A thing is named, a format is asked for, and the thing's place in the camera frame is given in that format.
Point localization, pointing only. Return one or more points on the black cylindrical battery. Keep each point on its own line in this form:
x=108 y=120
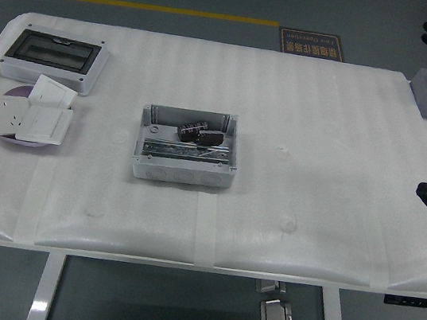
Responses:
x=212 y=138
x=186 y=132

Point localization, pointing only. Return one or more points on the open grey junction box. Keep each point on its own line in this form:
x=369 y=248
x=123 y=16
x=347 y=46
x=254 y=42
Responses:
x=182 y=163

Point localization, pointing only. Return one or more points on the grey box with dark cover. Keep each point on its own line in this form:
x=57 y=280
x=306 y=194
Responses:
x=53 y=49

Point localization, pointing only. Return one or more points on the dark floor sign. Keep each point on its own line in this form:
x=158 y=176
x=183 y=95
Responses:
x=311 y=44

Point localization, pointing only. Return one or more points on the black table control panel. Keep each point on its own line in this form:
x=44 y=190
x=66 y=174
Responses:
x=417 y=302

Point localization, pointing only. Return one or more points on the white foam mat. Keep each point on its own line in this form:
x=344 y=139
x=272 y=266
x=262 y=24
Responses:
x=209 y=79

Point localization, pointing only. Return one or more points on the purple plate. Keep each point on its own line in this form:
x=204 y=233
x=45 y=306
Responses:
x=18 y=92

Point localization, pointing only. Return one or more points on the small silver metal bracket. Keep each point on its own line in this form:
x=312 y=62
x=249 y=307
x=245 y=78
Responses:
x=269 y=287

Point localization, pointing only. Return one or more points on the large silver metal bracket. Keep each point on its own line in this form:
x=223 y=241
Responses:
x=276 y=318

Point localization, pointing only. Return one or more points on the white wall switch panel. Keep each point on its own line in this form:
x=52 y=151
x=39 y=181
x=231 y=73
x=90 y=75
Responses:
x=52 y=91
x=46 y=125

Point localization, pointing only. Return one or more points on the white wall socket panel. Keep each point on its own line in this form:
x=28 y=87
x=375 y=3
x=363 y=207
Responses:
x=1 y=116

